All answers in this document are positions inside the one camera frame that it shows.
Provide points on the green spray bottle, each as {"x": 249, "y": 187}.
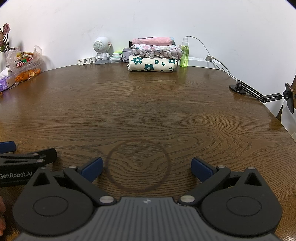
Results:
{"x": 184, "y": 56}

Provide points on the clear plastic snack bag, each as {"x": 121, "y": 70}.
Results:
{"x": 23, "y": 56}

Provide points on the green white small boxes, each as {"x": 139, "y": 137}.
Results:
{"x": 115, "y": 58}

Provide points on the grey tin box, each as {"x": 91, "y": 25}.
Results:
{"x": 126, "y": 55}

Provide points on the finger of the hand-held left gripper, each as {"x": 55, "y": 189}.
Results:
{"x": 7, "y": 146}
{"x": 46, "y": 154}

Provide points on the person's left hand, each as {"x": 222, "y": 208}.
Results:
{"x": 1, "y": 215}

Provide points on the cream teal flower garment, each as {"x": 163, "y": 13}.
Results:
{"x": 152, "y": 63}

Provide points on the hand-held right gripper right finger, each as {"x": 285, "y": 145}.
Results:
{"x": 201, "y": 170}

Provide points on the white astronaut speaker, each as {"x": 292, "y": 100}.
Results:
{"x": 101, "y": 45}

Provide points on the clear box of orange snacks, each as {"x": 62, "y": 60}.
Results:
{"x": 25, "y": 75}

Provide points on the purple tissue pack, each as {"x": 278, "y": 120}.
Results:
{"x": 5, "y": 82}

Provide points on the white power strip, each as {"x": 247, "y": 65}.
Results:
{"x": 196, "y": 61}

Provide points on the pink artificial flowers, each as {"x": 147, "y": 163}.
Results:
{"x": 5, "y": 29}

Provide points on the pink folded garment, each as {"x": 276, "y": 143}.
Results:
{"x": 152, "y": 40}

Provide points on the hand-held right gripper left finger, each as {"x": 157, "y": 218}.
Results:
{"x": 92, "y": 168}

